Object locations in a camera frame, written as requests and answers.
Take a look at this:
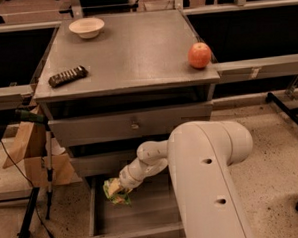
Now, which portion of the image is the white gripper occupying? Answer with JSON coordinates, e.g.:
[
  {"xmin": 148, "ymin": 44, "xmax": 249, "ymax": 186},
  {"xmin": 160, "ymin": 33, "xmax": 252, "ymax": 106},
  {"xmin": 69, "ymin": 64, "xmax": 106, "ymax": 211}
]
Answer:
[{"xmin": 107, "ymin": 166, "xmax": 142, "ymax": 197}]

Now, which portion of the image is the green rice chip bag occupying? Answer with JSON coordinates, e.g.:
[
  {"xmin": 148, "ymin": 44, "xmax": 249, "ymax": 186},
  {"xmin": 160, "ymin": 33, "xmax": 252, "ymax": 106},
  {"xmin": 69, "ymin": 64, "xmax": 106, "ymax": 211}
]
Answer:
[{"xmin": 102, "ymin": 178, "xmax": 131, "ymax": 205}]

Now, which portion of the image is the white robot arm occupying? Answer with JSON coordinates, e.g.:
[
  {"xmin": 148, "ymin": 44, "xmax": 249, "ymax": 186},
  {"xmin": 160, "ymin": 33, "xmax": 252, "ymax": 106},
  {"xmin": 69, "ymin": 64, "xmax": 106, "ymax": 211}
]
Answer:
[{"xmin": 103, "ymin": 121, "xmax": 254, "ymax": 238}]

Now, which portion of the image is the middle grey drawer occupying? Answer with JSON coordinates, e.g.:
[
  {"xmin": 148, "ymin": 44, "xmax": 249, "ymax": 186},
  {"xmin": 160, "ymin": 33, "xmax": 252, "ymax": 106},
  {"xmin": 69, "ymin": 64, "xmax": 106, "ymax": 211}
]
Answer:
[{"xmin": 70, "ymin": 150, "xmax": 136, "ymax": 178}]

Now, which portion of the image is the bottom grey open drawer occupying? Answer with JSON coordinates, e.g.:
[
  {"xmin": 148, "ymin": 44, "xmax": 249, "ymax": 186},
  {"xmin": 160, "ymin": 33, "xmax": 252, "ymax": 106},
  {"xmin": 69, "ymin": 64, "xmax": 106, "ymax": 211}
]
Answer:
[{"xmin": 88, "ymin": 172, "xmax": 185, "ymax": 238}]

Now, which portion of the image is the top grey drawer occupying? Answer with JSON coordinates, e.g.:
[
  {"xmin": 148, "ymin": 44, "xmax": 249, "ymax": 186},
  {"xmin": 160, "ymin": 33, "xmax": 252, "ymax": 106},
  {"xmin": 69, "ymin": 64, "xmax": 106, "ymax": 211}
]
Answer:
[{"xmin": 49, "ymin": 102, "xmax": 213, "ymax": 147}]

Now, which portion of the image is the grey drawer cabinet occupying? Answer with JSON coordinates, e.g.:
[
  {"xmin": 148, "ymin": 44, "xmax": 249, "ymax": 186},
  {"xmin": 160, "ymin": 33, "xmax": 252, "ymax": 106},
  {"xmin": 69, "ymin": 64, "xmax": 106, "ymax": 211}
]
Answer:
[{"xmin": 29, "ymin": 7, "xmax": 225, "ymax": 185}]

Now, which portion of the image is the brown cardboard box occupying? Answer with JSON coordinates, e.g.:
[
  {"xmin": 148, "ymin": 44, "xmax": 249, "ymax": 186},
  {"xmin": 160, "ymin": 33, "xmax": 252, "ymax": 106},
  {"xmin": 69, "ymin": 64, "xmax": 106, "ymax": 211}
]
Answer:
[{"xmin": 0, "ymin": 104, "xmax": 76, "ymax": 191}]

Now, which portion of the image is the dark chocolate bar packet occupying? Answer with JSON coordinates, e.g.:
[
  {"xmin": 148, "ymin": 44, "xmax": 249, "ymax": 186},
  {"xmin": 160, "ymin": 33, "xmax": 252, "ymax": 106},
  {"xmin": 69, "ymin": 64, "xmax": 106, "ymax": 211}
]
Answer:
[{"xmin": 48, "ymin": 65, "xmax": 88, "ymax": 88}]

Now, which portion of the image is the black tripod stand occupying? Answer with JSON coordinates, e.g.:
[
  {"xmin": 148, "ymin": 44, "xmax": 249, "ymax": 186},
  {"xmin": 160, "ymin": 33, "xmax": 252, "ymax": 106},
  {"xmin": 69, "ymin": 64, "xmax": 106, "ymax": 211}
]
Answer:
[{"xmin": 0, "ymin": 109, "xmax": 54, "ymax": 238}]

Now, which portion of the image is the red apple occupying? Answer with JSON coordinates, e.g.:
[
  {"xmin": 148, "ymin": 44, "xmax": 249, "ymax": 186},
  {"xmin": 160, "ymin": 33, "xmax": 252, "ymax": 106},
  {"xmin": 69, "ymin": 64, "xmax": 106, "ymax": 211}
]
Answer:
[{"xmin": 188, "ymin": 42, "xmax": 212, "ymax": 69}]

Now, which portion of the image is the white bowl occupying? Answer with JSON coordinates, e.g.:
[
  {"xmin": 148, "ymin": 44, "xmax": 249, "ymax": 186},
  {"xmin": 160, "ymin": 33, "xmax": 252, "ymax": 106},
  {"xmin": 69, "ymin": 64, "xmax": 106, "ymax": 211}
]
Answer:
[{"xmin": 69, "ymin": 18, "xmax": 105, "ymax": 39}]

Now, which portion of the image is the black cable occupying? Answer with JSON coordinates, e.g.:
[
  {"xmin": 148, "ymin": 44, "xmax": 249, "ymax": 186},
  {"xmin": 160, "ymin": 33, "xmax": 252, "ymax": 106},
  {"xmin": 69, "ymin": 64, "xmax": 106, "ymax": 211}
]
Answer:
[{"xmin": 0, "ymin": 136, "xmax": 79, "ymax": 238}]

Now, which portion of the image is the grey metal rail frame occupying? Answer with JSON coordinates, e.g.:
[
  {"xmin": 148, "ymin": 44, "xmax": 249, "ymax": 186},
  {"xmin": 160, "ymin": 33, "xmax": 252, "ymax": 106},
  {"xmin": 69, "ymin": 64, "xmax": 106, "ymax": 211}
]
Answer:
[{"xmin": 0, "ymin": 0, "xmax": 298, "ymax": 122}]

